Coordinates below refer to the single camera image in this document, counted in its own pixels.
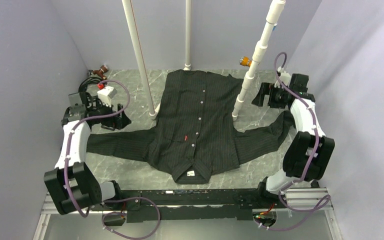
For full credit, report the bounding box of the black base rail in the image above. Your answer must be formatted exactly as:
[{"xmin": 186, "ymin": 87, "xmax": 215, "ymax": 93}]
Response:
[{"xmin": 91, "ymin": 188, "xmax": 280, "ymax": 223}]

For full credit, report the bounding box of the black coiled cable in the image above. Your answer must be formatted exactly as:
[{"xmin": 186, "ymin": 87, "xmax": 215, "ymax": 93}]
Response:
[{"xmin": 78, "ymin": 76, "xmax": 102, "ymax": 93}]

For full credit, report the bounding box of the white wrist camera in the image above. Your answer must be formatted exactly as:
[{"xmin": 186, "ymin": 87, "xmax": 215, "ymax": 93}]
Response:
[
  {"xmin": 276, "ymin": 66, "xmax": 292, "ymax": 87},
  {"xmin": 97, "ymin": 85, "xmax": 118, "ymax": 107}
]

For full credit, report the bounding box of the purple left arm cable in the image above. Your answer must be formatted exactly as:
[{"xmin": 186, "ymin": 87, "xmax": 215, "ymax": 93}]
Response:
[{"xmin": 62, "ymin": 79, "xmax": 161, "ymax": 240}]

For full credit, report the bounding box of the white pole left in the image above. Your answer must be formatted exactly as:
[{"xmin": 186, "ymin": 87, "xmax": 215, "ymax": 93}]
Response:
[{"xmin": 121, "ymin": 0, "xmax": 158, "ymax": 120}]

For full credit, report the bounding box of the orange cylindrical fitting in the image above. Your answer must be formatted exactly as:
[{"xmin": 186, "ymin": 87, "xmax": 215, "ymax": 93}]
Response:
[{"xmin": 239, "ymin": 56, "xmax": 252, "ymax": 67}]

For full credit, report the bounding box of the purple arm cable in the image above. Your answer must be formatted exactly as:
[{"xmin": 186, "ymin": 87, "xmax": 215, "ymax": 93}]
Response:
[
  {"xmin": 253, "ymin": 51, "xmax": 332, "ymax": 232},
  {"xmin": 62, "ymin": 79, "xmax": 161, "ymax": 240}
]

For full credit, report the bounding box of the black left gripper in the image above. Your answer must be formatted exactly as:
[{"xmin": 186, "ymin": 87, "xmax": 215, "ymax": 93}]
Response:
[{"xmin": 88, "ymin": 97, "xmax": 131, "ymax": 130}]

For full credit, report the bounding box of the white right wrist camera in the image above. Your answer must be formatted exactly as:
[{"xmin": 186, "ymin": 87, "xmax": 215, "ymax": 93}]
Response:
[{"xmin": 276, "ymin": 66, "xmax": 292, "ymax": 87}]

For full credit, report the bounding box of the dark pinstriped shirt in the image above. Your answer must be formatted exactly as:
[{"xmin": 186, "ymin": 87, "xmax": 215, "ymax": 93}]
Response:
[{"xmin": 86, "ymin": 70, "xmax": 295, "ymax": 185}]

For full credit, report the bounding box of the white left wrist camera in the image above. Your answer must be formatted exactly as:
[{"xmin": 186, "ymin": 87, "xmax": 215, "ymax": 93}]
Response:
[{"xmin": 97, "ymin": 85, "xmax": 118, "ymax": 107}]

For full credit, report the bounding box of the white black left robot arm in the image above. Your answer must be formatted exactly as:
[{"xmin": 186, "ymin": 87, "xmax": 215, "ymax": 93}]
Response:
[{"xmin": 43, "ymin": 87, "xmax": 131, "ymax": 216}]

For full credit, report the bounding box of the white pole middle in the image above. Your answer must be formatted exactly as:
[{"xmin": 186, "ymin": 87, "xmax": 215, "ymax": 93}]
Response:
[{"xmin": 183, "ymin": 0, "xmax": 192, "ymax": 71}]

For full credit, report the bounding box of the brown pipe fitting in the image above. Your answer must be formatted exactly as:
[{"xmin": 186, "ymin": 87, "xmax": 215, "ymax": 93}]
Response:
[{"xmin": 91, "ymin": 65, "xmax": 109, "ymax": 80}]

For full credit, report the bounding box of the white jointed pole right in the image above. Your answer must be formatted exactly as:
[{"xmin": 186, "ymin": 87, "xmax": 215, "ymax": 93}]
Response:
[{"xmin": 231, "ymin": 0, "xmax": 286, "ymax": 121}]

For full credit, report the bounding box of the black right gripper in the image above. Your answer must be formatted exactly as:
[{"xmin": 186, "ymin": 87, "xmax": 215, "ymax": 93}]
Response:
[{"xmin": 251, "ymin": 82, "xmax": 288, "ymax": 109}]

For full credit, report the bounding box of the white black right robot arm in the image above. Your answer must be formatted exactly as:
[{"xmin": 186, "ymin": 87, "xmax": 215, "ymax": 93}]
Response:
[{"xmin": 251, "ymin": 72, "xmax": 335, "ymax": 208}]

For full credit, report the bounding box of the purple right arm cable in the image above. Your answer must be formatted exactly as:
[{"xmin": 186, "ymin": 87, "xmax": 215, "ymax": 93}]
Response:
[{"xmin": 253, "ymin": 51, "xmax": 332, "ymax": 232}]

